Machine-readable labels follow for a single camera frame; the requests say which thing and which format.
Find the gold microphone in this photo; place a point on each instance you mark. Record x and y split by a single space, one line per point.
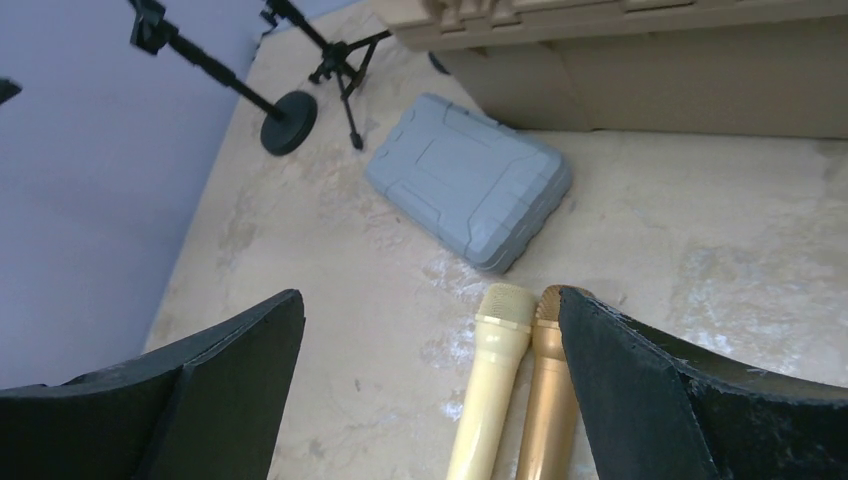
552 407

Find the black tripod mic stand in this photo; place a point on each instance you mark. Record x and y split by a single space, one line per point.
334 62

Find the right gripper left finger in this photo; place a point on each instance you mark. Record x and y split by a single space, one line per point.
208 406

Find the black round base shockmount stand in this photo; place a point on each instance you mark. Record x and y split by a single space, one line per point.
437 65

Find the grey plastic case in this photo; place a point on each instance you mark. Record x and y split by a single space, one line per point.
482 189

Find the cream microphone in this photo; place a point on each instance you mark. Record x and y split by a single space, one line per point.
501 339

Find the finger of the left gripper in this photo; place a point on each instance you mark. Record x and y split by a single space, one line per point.
8 89

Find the tan plastic toolbox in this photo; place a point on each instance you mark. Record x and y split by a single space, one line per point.
755 67

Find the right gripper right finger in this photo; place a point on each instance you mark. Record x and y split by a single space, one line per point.
656 406

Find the black stand for green microphone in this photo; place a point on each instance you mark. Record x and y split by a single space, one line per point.
288 121

